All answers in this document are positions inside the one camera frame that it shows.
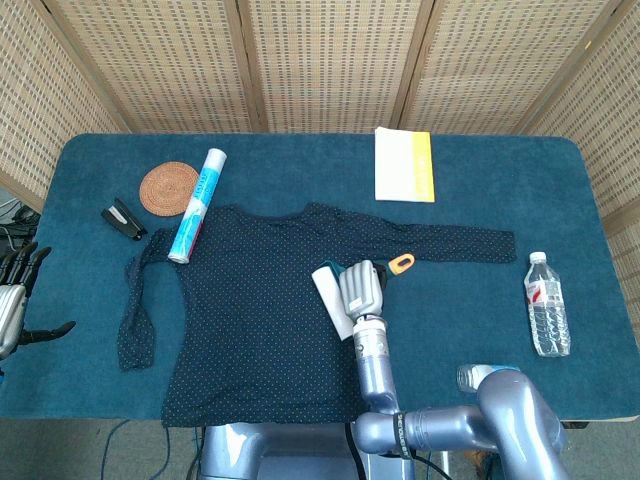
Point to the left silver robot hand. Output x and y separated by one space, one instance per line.
10 315

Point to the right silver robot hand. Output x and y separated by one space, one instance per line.
361 290

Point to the teal lint roller orange tip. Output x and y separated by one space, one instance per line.
331 300

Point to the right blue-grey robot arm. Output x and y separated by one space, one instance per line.
510 415

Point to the dark blue dotted shirt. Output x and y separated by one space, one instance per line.
250 310

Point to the white yellow booklet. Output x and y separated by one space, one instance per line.
400 165

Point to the blue carpet table cover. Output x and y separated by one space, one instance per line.
475 220

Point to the clear plastic bottle lying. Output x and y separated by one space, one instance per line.
467 377

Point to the black stapler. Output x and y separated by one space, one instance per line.
122 220

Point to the blue-grey robot torso base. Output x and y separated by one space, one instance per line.
280 450

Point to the blue white wrapped roll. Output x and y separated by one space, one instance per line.
197 207

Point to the clear water bottle white cap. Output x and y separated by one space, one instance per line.
547 310

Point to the round woven brown coaster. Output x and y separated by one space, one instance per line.
167 187

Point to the brown shoe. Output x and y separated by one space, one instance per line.
480 457

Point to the woven bamboo folding screen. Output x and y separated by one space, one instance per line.
330 60

